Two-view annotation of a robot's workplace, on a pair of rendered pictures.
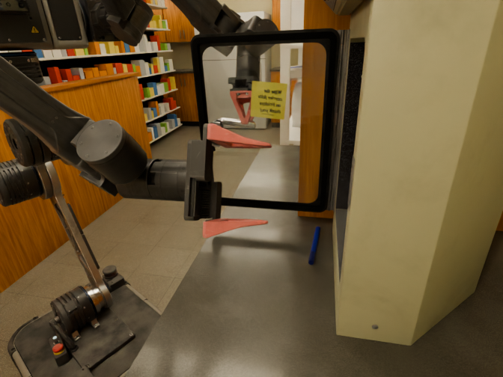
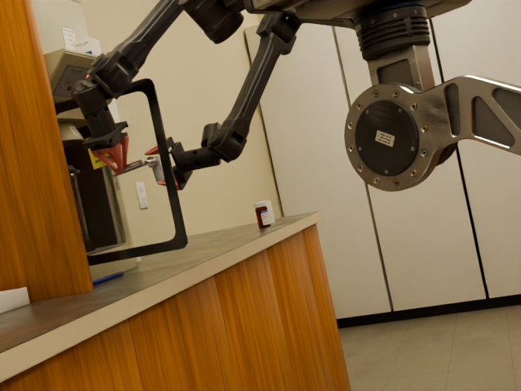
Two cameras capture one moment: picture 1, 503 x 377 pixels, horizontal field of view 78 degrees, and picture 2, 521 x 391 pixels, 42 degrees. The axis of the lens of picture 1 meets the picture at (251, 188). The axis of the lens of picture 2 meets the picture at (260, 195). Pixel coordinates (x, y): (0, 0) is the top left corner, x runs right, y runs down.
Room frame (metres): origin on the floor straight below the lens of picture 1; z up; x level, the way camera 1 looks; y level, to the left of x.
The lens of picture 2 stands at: (2.24, 0.46, 1.10)
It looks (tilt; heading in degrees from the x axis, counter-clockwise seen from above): 1 degrees down; 186
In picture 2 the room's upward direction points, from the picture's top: 12 degrees counter-clockwise
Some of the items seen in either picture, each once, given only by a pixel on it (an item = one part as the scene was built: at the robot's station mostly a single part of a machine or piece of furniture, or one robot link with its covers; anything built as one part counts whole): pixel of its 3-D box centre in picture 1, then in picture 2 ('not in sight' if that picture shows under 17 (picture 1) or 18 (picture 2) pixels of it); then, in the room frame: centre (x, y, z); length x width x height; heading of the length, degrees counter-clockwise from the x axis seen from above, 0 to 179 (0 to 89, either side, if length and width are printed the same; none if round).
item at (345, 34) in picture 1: (337, 132); not in sight; (0.65, -0.19, 1.19); 0.03 x 0.02 x 0.39; 167
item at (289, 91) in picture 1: (263, 130); (113, 175); (0.69, -0.03, 1.19); 0.30 x 0.01 x 0.40; 77
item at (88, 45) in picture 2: not in sight; (88, 51); (0.48, -0.10, 1.54); 0.05 x 0.05 x 0.06; 78
